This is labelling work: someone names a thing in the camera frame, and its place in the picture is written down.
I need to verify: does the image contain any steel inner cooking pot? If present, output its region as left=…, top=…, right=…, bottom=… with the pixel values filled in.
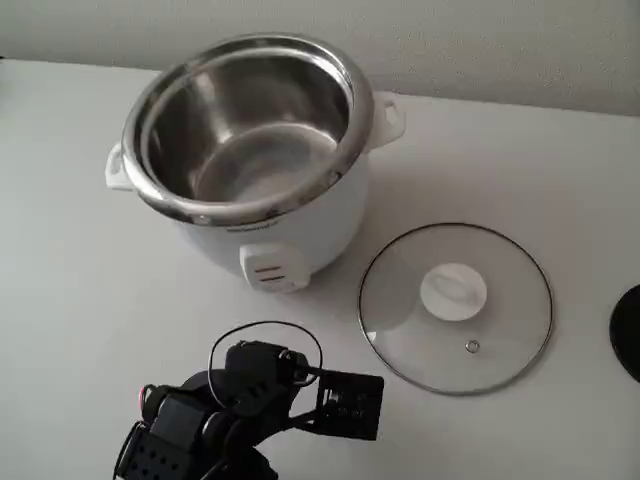
left=121, top=32, right=375, bottom=227

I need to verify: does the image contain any glass lid with white knob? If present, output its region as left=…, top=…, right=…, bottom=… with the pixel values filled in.
left=357, top=222, right=555, bottom=396

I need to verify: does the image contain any black round stand base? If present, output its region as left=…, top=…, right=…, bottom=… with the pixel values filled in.
left=608, top=284, right=640, bottom=387

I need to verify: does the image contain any white rice cooker body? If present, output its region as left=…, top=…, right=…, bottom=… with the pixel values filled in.
left=104, top=89, right=405, bottom=295

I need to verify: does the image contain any thin black wire loop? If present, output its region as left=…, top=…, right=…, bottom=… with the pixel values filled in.
left=208, top=321, right=325, bottom=401

